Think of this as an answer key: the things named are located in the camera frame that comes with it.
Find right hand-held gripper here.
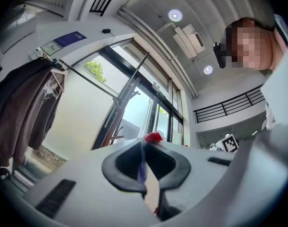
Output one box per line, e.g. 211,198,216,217
209,133,240,153

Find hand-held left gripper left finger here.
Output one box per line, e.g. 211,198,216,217
25,138,163,227

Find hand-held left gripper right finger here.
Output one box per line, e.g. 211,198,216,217
145,140,239,222

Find white garment with red trim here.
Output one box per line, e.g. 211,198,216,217
137,131,163,221

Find wooden coat rack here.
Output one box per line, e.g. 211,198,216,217
100,77,142,148

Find black garment rack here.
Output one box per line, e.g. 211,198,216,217
53,58,118,99

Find person's cream lettered shirt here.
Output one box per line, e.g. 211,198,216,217
225,14,288,227

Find grey door poster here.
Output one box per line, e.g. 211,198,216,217
121,118,151,141

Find brown printed hoodie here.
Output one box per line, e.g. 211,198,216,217
0,67,65,167

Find person's head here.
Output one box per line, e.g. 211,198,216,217
225,17,277,71

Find white ceiling air conditioner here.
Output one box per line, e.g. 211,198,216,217
172,24,206,60

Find light wooden hanger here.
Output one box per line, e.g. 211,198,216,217
50,69,69,93

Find white ceiling pipes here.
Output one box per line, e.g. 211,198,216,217
117,7,199,99

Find black hanging jacket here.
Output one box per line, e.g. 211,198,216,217
0,57,56,127

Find black head-worn camera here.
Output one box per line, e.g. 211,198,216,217
212,41,227,69

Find white green wall notice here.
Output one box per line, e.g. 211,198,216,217
41,41,63,56

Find blue wall poster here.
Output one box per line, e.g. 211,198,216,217
54,31,87,48

